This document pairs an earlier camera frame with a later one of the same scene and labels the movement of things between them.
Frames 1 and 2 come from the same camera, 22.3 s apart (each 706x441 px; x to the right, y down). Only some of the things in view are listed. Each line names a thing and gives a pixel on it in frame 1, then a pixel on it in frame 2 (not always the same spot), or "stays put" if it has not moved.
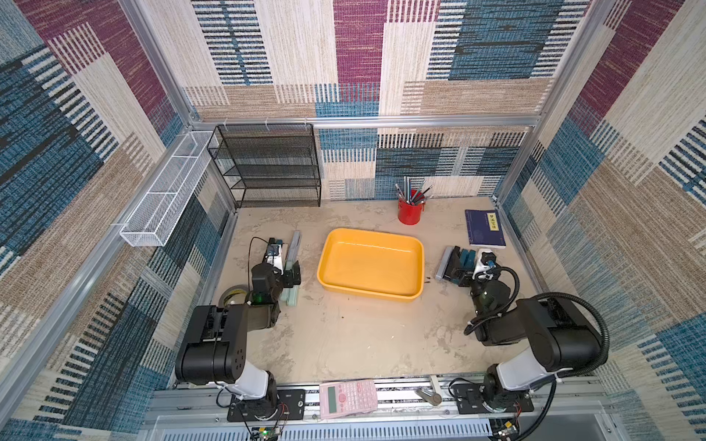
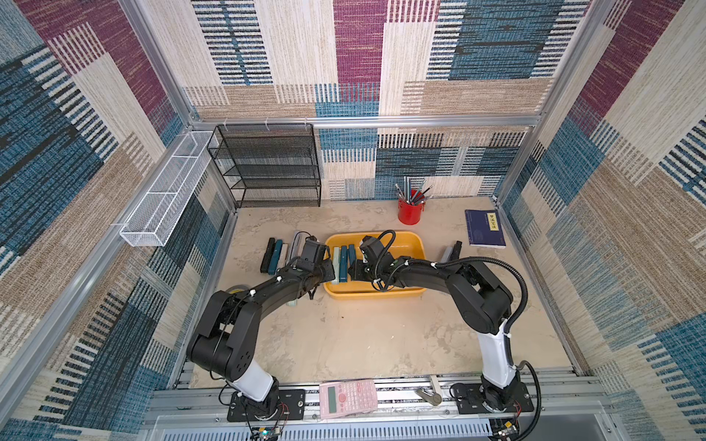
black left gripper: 288,277 to 328,265
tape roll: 229,290 stays put
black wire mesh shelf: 268,164 stays put
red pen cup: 410,214 stays put
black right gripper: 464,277 to 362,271
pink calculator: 347,398 stays put
